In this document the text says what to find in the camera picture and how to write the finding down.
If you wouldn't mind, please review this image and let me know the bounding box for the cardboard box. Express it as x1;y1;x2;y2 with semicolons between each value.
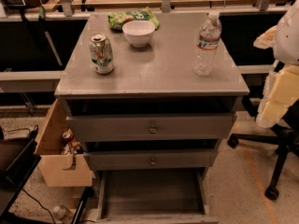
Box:
36;100;93;187

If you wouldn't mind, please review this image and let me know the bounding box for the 7up soda can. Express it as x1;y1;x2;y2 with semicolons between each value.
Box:
89;33;114;75

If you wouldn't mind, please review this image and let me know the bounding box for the plastic bottle on floor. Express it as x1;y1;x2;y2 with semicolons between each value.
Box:
53;205;72;224

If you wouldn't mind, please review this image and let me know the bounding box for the black office chair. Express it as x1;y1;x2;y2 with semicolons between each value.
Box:
227;100;299;201

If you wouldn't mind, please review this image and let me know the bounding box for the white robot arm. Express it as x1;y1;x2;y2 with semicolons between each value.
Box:
253;0;299;128

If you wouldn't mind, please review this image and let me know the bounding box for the red can in box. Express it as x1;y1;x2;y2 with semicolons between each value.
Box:
62;132;74;143

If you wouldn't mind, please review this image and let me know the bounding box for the green chip bag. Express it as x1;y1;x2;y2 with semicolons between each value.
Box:
108;7;160;30

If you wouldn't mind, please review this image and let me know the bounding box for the black cart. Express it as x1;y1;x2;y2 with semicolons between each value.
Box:
0;126;40;224

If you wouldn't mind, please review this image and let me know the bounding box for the white ceramic bowl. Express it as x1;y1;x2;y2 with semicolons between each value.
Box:
122;21;155;47

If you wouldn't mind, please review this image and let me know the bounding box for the grey middle drawer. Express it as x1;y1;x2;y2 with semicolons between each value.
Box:
84;149;218;171

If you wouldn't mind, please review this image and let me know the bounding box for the grey drawer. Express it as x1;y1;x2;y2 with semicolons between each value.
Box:
84;149;218;171
97;169;219;224
66;113;235;142

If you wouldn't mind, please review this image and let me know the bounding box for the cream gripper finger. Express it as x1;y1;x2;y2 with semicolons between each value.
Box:
253;26;277;49
256;65;299;128

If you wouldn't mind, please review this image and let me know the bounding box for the grey top drawer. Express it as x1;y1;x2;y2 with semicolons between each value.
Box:
66;113;235;142

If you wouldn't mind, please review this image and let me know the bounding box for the black cable on floor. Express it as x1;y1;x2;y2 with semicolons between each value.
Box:
21;188;58;224

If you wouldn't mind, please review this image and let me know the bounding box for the clear plastic water bottle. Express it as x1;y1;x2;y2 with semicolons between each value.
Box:
193;10;222;76

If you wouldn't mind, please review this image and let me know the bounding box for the grey bottom drawer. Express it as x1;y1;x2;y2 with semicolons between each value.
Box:
97;169;219;224

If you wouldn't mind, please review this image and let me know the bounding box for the grey drawer cabinet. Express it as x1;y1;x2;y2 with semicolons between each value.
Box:
54;12;250;224

